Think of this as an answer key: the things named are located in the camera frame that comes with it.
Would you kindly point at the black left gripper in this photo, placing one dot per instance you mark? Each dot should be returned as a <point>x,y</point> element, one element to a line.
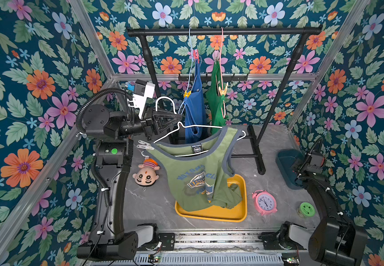
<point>159,131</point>

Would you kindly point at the white wire hanger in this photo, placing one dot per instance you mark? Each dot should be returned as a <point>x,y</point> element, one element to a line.
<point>181,125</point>

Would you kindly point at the white clothespin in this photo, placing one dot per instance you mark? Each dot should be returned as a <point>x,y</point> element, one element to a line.
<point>144,145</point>

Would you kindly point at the olive green tank top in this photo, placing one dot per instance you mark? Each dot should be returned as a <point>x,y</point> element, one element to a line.
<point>197,173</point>

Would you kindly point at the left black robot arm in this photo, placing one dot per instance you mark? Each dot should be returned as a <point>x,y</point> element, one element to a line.
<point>111,116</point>

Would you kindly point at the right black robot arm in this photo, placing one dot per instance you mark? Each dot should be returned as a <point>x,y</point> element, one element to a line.
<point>337,240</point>

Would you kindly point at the blue tank top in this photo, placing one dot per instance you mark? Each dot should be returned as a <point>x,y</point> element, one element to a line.
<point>195,110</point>

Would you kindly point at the yellow clothespin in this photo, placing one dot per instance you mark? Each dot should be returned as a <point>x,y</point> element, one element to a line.
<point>187,93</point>

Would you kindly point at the plush doll toy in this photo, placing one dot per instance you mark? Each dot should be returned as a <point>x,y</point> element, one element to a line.
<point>147,176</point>

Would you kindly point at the beige clothespin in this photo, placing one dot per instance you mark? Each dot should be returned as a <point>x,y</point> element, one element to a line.
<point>222,90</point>

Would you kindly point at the pink clothespin on blue top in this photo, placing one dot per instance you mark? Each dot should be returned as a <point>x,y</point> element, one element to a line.
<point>195,56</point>

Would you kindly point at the yellow plastic tray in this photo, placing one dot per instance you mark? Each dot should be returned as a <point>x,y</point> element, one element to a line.
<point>217,213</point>

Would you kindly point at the dark teal plastic bin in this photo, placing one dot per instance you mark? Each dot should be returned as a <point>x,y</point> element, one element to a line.
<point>285,160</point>

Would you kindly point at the pink alarm clock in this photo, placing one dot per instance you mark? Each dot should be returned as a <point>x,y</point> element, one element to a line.
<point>264,202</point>

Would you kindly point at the white ventilation grille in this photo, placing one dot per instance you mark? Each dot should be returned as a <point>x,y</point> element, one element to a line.
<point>211,259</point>

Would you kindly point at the green tape roll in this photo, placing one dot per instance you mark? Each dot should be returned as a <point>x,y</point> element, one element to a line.
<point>306,210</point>

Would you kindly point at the black clothes rack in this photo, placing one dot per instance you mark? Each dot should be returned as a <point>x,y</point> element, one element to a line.
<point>254,139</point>

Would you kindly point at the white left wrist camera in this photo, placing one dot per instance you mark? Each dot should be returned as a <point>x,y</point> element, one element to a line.
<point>142,91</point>

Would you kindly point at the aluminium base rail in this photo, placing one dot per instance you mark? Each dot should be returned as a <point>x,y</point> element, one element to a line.
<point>248,240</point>

